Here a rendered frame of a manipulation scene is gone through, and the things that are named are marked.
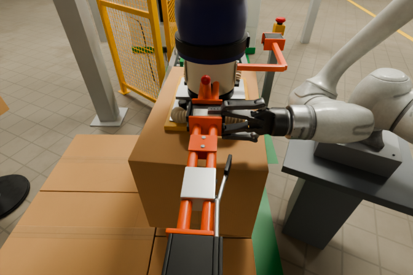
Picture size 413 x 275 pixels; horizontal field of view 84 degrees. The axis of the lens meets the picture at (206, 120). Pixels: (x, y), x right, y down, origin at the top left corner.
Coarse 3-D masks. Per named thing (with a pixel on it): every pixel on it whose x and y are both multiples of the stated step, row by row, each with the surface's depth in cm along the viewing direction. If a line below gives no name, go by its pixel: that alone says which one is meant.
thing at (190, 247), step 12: (168, 228) 35; (168, 240) 34; (180, 240) 34; (192, 240) 34; (204, 240) 34; (168, 252) 33; (180, 252) 33; (192, 252) 33; (204, 252) 33; (168, 264) 32; (180, 264) 32; (192, 264) 32; (204, 264) 32
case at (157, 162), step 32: (160, 96) 91; (256, 96) 91; (160, 128) 76; (128, 160) 66; (160, 160) 66; (224, 160) 66; (256, 160) 66; (160, 192) 74; (224, 192) 71; (256, 192) 69; (160, 224) 89; (192, 224) 86; (224, 224) 83
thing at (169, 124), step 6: (180, 78) 99; (180, 84) 94; (186, 84) 90; (174, 96) 88; (174, 102) 85; (180, 102) 80; (186, 102) 84; (186, 108) 81; (168, 114) 79; (168, 120) 77; (168, 126) 75; (174, 126) 74; (180, 126) 74
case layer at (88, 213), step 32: (64, 160) 125; (96, 160) 125; (64, 192) 110; (96, 192) 111; (128, 192) 110; (32, 224) 98; (64, 224) 98; (96, 224) 98; (128, 224) 98; (0, 256) 88; (32, 256) 88; (64, 256) 88; (96, 256) 88; (128, 256) 88; (160, 256) 88; (224, 256) 88
